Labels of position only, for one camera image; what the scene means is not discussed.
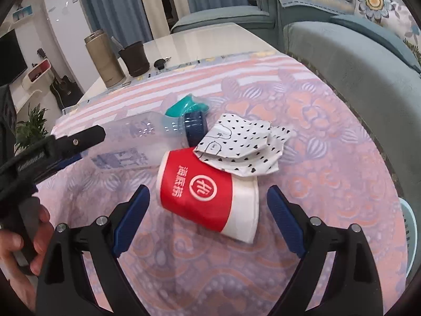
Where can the floral print pillow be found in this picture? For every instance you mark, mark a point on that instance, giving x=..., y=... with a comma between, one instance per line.
x=381, y=6

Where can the light blue plastic basket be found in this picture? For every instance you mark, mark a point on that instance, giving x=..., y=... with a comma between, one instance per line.
x=408, y=237

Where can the flat blue seat cushion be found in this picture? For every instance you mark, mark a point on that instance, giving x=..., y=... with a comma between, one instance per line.
x=371, y=36

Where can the white standing air conditioner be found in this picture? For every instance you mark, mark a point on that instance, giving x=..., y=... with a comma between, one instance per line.
x=65, y=23

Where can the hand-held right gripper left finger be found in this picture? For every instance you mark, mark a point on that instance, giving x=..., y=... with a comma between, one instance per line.
x=131, y=219

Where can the dark brown cup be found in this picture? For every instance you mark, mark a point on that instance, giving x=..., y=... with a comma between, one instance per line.
x=135, y=61

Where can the black acoustic guitar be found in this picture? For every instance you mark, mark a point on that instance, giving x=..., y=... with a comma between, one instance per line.
x=64, y=89

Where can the red and white paper cup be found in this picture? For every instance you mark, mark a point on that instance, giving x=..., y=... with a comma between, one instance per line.
x=197, y=197

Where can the green potted plant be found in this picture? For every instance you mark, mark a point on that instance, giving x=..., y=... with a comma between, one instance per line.
x=31, y=128

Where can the pink patterned table cloth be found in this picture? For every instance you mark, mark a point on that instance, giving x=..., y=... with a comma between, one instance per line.
x=329, y=138

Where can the white and red wall shelf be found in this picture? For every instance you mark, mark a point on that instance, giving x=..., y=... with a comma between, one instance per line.
x=37, y=72

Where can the gold thermos flask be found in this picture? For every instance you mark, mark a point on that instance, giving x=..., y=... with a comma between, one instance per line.
x=105, y=59

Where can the teal plastic wrapper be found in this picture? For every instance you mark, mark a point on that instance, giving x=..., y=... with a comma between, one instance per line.
x=184, y=105

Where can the person's left hand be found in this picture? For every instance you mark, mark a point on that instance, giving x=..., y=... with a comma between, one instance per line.
x=44, y=230

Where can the black television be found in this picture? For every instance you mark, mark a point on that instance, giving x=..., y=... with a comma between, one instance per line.
x=11, y=59

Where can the black car key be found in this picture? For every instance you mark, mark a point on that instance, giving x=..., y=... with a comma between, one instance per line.
x=160, y=63

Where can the clear plastic bottle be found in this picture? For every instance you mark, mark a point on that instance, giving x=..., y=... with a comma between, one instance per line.
x=131, y=138

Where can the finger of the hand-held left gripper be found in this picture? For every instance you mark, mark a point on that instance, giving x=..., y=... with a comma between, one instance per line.
x=79, y=141
x=61, y=165

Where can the white polka dot paper wrapper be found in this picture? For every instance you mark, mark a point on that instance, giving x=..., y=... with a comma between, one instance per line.
x=236, y=144

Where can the blue fabric sofa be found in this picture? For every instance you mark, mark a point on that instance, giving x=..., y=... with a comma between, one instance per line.
x=345, y=59

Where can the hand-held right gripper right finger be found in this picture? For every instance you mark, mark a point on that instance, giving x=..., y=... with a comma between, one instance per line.
x=286, y=220

